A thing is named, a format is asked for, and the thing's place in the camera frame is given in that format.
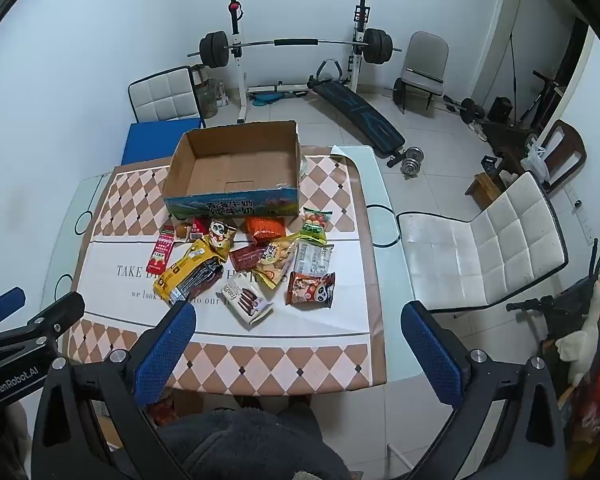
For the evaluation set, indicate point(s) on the white padded chair black frame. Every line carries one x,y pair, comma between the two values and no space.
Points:
165,92

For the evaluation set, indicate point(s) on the white plastic bag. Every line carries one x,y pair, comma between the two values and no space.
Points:
535,160

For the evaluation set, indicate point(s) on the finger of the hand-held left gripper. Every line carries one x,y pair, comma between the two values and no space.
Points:
2,305
50,317

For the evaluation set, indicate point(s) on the grey white snack packet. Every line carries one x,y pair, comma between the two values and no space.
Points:
312,259

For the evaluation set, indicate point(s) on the yellow black snack packet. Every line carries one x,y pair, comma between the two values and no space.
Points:
190,272

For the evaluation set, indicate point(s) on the small round cake packet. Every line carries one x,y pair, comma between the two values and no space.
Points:
181,231

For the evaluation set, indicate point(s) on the red stick snack packet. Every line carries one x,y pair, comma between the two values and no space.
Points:
163,250

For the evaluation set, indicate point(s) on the small wooden stool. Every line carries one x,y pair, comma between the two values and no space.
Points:
482,187

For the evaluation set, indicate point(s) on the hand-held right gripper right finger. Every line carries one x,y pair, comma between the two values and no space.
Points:
430,355

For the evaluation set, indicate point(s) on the blue balance pad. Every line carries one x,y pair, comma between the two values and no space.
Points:
266,99

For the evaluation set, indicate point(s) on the white barbell rack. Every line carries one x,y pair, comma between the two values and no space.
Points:
237,75

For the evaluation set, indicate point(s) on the chrome dumbbell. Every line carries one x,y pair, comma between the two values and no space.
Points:
412,157

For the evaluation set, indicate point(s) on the orange snack packet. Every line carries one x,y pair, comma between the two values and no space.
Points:
265,227

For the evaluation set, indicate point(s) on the black speaker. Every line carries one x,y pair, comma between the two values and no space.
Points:
500,108

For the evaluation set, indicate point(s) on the small red snack packet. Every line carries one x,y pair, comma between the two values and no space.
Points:
198,227

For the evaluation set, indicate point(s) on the brown panda snack packet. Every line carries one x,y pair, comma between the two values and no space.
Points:
310,290

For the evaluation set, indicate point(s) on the yellow biscuit packet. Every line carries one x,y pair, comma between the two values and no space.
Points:
275,262

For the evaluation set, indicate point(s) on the dark fleece clothing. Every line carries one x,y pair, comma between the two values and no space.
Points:
250,442

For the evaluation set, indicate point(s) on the white padded lounge chair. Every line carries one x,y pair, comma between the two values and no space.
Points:
485,245

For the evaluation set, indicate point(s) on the grey chair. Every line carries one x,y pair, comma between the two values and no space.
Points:
427,60

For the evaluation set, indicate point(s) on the clear water jug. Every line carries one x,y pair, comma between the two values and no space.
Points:
208,97

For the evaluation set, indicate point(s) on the dark wooden low table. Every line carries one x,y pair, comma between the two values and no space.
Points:
507,137

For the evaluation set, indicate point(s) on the white plush goose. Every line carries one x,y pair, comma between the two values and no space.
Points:
585,332

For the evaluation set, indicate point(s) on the brown wooden chair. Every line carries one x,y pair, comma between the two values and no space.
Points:
565,142

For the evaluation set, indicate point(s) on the white chocolate stick packet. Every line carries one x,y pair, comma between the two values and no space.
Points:
245,302

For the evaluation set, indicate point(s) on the cardboard box blue print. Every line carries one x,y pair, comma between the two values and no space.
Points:
230,165

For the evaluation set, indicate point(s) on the barbell with black plates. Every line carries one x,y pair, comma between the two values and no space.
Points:
215,50

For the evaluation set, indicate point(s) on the dark red snack packet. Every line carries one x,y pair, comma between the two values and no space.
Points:
245,257

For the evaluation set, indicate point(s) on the green fruit candy packet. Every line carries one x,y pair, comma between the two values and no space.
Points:
314,225

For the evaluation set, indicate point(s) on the black sit-up bench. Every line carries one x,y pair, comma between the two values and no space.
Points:
365,115

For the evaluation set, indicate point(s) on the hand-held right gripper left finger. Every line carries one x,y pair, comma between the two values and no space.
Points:
165,355

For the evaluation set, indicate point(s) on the tan panda snack packet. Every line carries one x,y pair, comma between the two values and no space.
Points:
221,237

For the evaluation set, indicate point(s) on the black dumbbell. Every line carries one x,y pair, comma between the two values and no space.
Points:
467,109

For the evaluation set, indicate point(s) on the blue cushion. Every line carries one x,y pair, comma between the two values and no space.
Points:
162,137

